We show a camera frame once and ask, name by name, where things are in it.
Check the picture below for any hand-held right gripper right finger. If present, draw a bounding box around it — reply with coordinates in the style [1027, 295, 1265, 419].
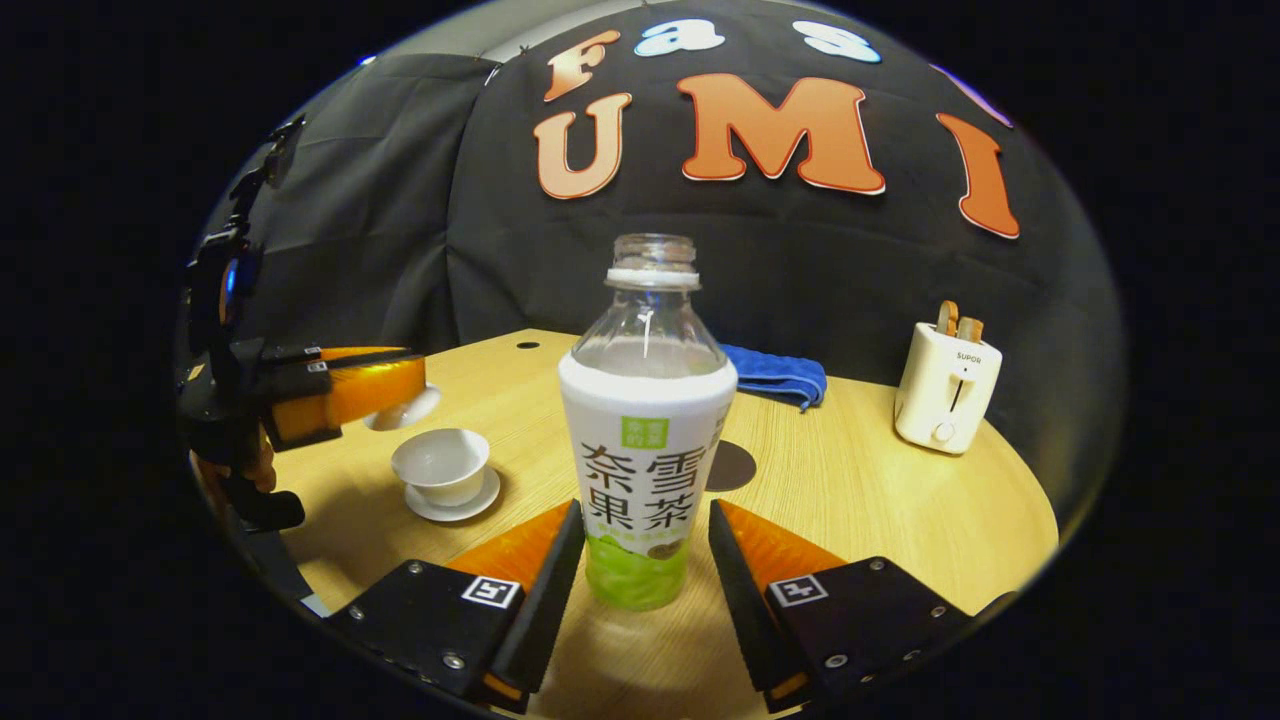
[708, 498, 1016, 713]

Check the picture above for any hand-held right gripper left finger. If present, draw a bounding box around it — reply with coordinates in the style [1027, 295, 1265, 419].
[325, 498, 587, 713]

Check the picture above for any white teacup lid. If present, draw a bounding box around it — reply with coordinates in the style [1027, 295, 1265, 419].
[363, 385, 443, 433]

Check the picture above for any white teacup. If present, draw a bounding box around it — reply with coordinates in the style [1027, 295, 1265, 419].
[391, 428, 492, 508]

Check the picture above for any dark round coaster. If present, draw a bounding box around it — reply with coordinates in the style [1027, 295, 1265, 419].
[705, 440, 759, 493]

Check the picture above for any clear water bottle green label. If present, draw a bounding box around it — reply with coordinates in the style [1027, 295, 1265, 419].
[558, 233, 740, 612]

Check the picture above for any white saucer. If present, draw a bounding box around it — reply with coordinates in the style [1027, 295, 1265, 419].
[404, 466, 502, 524]

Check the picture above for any blue folded towel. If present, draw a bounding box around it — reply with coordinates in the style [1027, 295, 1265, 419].
[720, 344, 829, 413]

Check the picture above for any white toaster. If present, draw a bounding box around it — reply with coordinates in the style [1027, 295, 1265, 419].
[894, 321, 1004, 456]

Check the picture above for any black backdrop cloth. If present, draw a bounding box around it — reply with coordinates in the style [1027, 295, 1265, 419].
[190, 0, 1126, 521]

